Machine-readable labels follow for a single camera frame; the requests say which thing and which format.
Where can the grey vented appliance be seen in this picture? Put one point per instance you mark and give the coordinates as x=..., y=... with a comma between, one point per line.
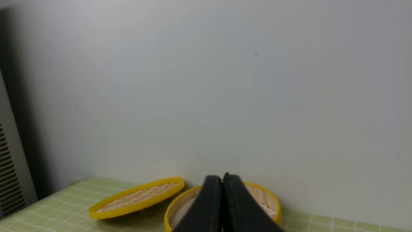
x=17, y=190

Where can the yellow rimmed bamboo steamer lid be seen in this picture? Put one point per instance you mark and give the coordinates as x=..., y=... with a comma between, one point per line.
x=136, y=198

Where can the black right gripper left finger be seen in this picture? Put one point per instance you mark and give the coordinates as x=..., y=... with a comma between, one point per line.
x=204, y=213

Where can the yellow rimmed bamboo steamer basket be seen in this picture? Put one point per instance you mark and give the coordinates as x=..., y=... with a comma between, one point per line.
x=265, y=198

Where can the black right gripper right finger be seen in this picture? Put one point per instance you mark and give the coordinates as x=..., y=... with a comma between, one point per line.
x=240, y=212

